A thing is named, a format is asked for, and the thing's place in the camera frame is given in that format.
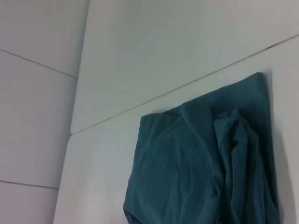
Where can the teal t-shirt with FREE print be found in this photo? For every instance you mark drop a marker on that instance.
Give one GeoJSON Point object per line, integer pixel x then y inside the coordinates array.
{"type": "Point", "coordinates": [198, 151]}

